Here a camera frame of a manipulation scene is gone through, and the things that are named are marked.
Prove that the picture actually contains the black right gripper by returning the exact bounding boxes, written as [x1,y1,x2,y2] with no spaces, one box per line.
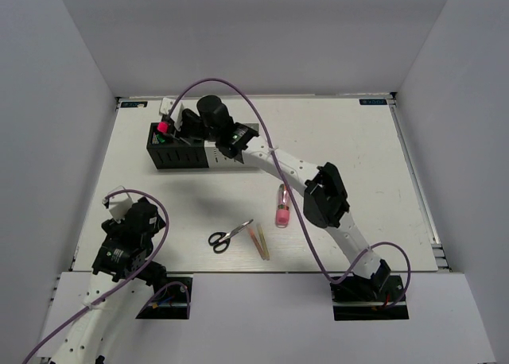
[165,111,220,145]

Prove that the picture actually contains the black handled scissors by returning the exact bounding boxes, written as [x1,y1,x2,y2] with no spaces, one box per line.
[208,219,253,254]

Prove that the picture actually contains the yellow thin highlighter pen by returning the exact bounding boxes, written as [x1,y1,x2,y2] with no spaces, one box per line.
[256,223,270,261]

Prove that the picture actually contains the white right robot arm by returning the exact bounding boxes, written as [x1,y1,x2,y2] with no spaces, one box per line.
[157,95,390,301]

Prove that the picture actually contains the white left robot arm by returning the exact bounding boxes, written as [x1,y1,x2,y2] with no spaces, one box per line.
[49,192,169,363]

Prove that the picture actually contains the black slotted organizer box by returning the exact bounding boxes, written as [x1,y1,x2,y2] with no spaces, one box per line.
[146,122,208,170]

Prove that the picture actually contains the white slotted organizer box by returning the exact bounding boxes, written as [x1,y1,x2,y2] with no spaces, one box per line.
[204,122,260,169]

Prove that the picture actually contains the left blue table label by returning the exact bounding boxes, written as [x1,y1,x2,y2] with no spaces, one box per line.
[120,101,148,108]

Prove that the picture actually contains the blue table label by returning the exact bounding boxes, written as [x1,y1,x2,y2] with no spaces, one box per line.
[359,98,387,106]
[120,101,148,108]

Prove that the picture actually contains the right blue table label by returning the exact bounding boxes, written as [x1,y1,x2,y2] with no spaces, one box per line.
[359,98,387,106]

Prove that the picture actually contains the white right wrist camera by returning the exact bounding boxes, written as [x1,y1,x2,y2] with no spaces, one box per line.
[159,97,185,131]

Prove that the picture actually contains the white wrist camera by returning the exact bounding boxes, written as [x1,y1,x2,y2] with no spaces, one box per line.
[159,97,185,131]
[102,186,134,223]

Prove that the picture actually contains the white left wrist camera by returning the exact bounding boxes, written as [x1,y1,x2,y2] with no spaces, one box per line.
[102,186,134,223]

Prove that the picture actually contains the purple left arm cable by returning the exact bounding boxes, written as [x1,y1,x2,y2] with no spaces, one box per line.
[21,188,192,364]

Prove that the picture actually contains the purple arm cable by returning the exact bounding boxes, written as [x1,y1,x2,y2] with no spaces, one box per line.
[21,188,192,364]
[169,77,411,310]

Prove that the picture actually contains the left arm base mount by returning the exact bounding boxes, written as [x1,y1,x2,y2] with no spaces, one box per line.
[136,273,193,320]

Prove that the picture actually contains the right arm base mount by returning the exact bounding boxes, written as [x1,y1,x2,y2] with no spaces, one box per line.
[330,275,410,321]

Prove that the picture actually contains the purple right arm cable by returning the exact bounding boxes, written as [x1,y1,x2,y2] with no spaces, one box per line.
[169,77,411,310]

